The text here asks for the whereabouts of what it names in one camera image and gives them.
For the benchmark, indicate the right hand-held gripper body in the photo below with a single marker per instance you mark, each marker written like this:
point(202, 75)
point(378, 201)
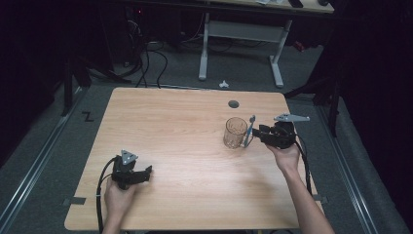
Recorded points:
point(282, 135)

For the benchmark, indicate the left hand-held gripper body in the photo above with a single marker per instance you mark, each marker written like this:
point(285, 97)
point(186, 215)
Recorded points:
point(125, 169)

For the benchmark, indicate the blue toothbrush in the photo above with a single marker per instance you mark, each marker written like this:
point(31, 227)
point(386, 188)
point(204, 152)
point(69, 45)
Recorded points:
point(249, 130)

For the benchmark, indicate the clear glass mug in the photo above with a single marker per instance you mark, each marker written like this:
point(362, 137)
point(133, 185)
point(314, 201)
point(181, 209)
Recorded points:
point(234, 133)

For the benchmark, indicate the person's right hand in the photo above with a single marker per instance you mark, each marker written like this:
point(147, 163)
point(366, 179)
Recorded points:
point(287, 159)

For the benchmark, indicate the person's left hand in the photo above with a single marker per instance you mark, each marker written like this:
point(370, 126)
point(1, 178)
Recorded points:
point(118, 199)

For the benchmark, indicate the black metal stand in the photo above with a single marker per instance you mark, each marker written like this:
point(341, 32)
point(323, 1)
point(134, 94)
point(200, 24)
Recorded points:
point(333, 107)
point(68, 87)

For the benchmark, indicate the grey tape strip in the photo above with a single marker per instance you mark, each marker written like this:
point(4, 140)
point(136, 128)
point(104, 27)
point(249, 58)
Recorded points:
point(75, 201)
point(322, 198)

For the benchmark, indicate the small white floor object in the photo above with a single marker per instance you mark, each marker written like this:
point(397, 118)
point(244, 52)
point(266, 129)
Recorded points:
point(223, 85)

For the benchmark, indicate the small red floor object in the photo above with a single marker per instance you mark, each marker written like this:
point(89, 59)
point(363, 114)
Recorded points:
point(299, 46)

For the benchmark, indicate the white-framed desk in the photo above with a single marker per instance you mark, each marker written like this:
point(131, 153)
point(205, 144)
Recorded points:
point(243, 31)

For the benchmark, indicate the black object on desk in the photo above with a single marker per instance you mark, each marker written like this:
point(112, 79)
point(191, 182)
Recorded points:
point(295, 3)

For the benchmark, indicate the dark equipment with red light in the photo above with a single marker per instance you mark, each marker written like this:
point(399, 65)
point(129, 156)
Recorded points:
point(134, 29)

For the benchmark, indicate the metal floor rail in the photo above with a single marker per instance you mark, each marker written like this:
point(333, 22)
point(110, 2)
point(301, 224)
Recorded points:
point(35, 156)
point(349, 175)

